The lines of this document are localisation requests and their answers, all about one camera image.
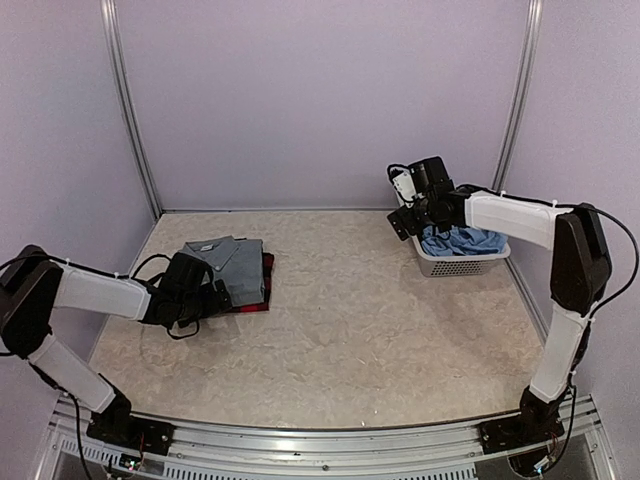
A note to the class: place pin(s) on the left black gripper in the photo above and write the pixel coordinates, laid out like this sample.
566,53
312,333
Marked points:
211,306

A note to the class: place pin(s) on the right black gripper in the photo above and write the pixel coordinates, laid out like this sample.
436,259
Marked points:
411,226

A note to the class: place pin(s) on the grey button shirt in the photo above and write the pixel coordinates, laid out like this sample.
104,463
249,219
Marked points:
237,262

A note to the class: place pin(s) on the red black plaid shirt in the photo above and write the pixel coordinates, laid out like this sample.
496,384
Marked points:
268,265

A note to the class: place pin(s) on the white plastic laundry basket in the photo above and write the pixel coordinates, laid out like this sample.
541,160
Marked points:
431,266

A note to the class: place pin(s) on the light blue long sleeve shirt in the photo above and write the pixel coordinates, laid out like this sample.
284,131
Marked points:
462,241

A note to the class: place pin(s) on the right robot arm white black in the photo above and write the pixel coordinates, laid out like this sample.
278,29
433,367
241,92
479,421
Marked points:
580,269

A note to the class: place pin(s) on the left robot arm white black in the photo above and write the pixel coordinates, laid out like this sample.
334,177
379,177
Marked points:
35,285

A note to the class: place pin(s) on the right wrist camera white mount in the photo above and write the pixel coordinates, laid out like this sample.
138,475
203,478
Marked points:
401,180

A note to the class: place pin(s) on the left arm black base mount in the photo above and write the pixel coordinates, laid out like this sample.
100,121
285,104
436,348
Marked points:
140,434

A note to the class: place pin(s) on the right aluminium frame post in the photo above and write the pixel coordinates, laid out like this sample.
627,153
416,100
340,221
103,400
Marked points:
518,103

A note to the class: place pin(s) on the aluminium frame post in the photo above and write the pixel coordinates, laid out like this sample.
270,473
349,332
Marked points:
110,22
518,103

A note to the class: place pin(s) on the front aluminium rail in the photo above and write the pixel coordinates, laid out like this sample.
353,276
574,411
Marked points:
201,450

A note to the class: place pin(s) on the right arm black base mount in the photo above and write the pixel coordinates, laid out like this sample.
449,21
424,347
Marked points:
510,433

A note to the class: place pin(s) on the left aluminium frame post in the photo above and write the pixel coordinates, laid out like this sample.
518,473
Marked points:
110,22

